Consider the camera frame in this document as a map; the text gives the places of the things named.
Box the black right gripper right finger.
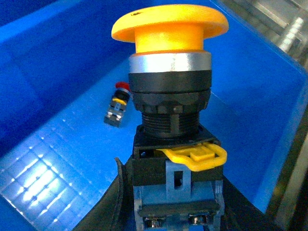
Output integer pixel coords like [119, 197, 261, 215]
[222, 176, 281, 231]

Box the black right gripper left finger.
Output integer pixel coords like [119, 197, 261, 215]
[73, 157, 134, 231]

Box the red mushroom push button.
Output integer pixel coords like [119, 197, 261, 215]
[104, 81, 131, 127]

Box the yellow mushroom push button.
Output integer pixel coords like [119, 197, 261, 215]
[111, 4, 229, 231]

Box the blue empty middle bin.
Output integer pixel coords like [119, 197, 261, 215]
[0, 0, 308, 231]

